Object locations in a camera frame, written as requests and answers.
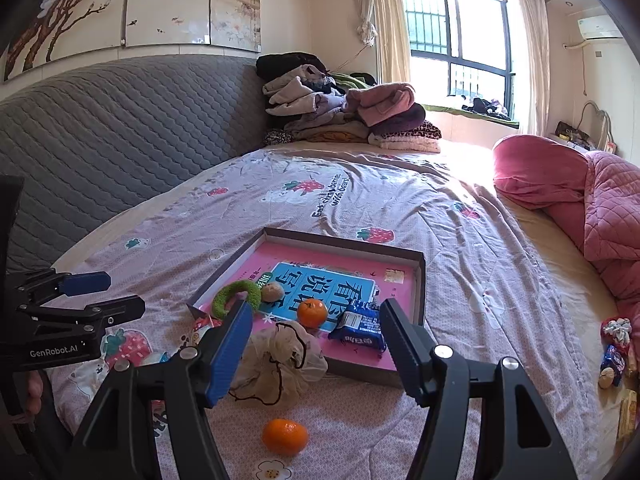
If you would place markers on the pink and blue book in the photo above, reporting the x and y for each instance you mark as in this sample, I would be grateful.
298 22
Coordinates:
320 285

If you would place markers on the small white red toy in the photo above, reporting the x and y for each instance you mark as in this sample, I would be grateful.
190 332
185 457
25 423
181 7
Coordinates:
617 330

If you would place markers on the leopard print garment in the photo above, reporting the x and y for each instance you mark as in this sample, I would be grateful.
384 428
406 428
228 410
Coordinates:
425 132

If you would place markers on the yellow snack packet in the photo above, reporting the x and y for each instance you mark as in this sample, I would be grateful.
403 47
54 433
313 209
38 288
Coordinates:
627 415

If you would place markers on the grey quilted headboard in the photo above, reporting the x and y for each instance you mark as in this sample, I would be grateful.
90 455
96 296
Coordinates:
125 135

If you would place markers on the tangerine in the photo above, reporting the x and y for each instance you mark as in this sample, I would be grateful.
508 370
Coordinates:
285 437
312 312

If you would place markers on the beige folded garment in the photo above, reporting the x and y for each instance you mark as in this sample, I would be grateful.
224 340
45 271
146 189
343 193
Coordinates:
290 95

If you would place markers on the dark clothes on windowsill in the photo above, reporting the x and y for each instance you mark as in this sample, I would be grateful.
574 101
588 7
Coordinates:
485 107

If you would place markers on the walnut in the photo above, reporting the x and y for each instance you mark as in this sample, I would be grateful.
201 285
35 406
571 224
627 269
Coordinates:
272 292

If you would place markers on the yellow folded garment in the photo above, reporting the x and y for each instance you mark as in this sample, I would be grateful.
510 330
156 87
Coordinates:
335 136

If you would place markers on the cream curtain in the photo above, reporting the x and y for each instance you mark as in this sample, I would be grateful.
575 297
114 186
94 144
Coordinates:
532 60
382 10

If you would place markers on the barred window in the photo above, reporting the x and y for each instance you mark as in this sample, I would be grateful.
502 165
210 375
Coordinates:
460 35

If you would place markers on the black folded garment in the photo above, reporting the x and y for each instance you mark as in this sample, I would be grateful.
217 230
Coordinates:
285 65

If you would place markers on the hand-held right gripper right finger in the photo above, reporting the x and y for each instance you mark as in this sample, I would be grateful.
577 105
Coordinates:
402 355

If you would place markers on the white sheer hair scrunchie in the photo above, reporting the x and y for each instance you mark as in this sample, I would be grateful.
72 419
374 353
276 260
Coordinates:
280 360

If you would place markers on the cream knit garment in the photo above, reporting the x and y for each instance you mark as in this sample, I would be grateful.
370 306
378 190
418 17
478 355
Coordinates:
410 146

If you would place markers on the white air conditioner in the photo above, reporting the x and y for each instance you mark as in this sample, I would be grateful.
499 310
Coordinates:
600 27

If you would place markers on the pink folded garment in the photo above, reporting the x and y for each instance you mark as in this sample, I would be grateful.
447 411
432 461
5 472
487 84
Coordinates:
382 102

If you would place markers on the black floral garment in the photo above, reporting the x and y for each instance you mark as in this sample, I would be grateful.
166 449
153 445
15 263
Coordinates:
277 137

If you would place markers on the person's left hand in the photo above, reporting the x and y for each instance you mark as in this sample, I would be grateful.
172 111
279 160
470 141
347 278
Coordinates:
34 395

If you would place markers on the pink quilt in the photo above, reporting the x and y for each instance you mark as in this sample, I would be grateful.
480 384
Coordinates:
550 175

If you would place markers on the curtain tassel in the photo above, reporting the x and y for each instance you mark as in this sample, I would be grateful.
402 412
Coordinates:
367 30

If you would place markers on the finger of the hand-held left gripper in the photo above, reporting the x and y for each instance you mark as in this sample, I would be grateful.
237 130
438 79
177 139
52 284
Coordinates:
115 310
85 282

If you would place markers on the dark purple folded garment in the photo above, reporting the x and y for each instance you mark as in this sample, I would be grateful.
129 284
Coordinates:
407 122

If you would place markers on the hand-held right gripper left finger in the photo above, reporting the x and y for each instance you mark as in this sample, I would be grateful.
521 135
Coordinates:
232 355

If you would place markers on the lavender folded garment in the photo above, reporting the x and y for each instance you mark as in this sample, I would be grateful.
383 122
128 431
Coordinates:
330 115

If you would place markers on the brown patterned bag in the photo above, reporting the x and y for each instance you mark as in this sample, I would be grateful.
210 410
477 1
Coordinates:
572 132

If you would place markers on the green folded garment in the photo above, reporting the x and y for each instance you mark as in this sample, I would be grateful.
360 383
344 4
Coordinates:
350 81

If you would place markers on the shallow grey cardboard box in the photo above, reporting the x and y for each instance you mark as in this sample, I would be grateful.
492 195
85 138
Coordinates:
350 367

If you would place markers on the floral wall painting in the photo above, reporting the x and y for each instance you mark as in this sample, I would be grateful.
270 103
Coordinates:
150 5

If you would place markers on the blue cookie packet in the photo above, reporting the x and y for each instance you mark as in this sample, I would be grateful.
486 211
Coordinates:
360 330

